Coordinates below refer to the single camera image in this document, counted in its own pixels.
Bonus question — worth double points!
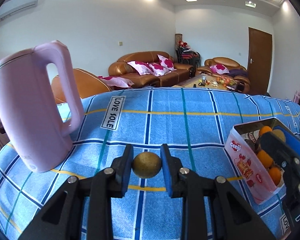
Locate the small orange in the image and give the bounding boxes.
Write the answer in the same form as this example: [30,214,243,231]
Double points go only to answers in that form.
[268,166,281,186]
[257,150,274,169]

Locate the pink floral pillow right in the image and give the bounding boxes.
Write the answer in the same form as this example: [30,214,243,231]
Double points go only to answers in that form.
[157,54,175,71]

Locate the pink electric kettle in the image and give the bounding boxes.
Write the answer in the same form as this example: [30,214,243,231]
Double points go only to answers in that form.
[0,40,84,173]

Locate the pink floral pillow left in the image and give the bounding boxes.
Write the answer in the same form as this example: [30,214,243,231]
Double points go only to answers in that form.
[127,61,153,75]

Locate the brown leather armchair far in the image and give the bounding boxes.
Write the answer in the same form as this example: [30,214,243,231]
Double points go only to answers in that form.
[196,57,250,93]

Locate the brown leather three-seat sofa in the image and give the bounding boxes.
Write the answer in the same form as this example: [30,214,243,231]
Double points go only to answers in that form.
[108,51,195,88]

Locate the brown leather chair near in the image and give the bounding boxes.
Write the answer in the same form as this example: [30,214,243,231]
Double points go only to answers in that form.
[51,68,111,104]

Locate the dark purple passion fruit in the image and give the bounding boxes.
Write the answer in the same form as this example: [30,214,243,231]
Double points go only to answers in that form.
[244,139,256,152]

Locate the large orange tangerine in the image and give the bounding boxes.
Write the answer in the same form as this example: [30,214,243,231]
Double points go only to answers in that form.
[258,126,273,137]

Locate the brown wooden door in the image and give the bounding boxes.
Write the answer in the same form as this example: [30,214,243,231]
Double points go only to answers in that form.
[248,27,273,95]

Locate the white wall air conditioner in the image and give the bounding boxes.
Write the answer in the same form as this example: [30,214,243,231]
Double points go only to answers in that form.
[0,0,38,20]

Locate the pink floral pillow middle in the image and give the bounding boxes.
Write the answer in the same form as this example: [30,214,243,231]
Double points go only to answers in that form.
[148,62,171,77]

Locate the blue plaid tablecloth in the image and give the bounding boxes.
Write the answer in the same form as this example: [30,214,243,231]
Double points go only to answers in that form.
[0,88,300,239]

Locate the small orange front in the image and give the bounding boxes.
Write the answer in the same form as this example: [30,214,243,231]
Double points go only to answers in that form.
[268,166,281,186]

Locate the coffee table with clutter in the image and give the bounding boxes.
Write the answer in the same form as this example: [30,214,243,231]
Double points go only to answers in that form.
[173,74,238,91]

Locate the stacked dark chairs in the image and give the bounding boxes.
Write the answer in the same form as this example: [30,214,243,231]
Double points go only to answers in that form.
[176,41,201,68]

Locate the pink floral armchair pillow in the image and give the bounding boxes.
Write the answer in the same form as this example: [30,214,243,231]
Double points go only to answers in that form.
[210,64,230,75]

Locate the pink cookie tin box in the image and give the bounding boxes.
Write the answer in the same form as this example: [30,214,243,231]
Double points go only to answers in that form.
[225,118,288,205]

